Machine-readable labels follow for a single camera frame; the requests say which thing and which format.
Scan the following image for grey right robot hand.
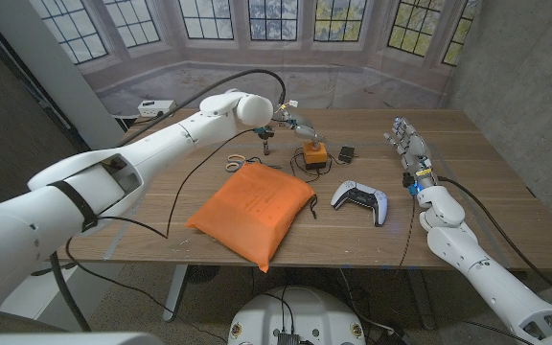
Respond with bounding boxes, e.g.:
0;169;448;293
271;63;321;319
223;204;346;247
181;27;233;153
383;117;436;189

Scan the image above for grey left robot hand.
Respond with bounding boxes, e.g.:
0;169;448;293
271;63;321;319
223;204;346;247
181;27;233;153
278;109;328;148

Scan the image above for orange box red button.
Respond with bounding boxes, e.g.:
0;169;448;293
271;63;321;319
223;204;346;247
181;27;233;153
301;141;330;172

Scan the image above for orange fabric pouch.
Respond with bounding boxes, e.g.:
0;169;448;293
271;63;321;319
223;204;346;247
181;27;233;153
184;161;316;273

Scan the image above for white black game controller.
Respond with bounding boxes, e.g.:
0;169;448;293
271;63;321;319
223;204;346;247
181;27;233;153
330;179;389;227

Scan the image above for printed window backdrop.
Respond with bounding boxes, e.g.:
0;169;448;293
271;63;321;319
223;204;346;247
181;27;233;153
26;0;483;117

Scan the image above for grey table leg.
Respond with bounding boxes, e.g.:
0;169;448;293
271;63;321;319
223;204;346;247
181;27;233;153
162;264;190;322
404;267;438;331

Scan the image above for white power strip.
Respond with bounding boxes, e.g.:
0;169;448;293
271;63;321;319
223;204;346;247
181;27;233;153
136;99;176;118

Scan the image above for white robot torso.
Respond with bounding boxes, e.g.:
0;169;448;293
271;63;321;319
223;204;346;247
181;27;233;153
227;286;367;345

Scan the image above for white floor platform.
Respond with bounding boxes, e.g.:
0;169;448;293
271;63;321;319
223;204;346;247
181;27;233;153
0;261;124;332

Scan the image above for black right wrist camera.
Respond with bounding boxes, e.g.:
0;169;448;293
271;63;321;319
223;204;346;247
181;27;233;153
402;172;421;196

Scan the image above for black button box cable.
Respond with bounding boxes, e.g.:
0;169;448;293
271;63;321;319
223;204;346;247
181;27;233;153
290;149;350;185

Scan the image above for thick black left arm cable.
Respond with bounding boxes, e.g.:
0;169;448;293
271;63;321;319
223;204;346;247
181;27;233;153
48;68;288;333

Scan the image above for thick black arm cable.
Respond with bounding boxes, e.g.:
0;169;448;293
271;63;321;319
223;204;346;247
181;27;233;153
48;68;288;333
436;175;552;306

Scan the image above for tan handled scissors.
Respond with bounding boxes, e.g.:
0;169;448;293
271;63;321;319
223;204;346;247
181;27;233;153
224;152;258;173

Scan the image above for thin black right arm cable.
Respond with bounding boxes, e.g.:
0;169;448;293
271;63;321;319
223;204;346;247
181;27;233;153
395;195;417;269

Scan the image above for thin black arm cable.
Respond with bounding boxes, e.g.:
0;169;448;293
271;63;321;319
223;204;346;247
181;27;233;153
64;126;258;344
395;195;417;269

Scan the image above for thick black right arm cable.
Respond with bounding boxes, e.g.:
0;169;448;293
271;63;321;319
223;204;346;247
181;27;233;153
436;175;552;306

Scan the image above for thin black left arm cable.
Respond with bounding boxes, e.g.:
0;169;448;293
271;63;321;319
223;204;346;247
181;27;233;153
64;126;258;344

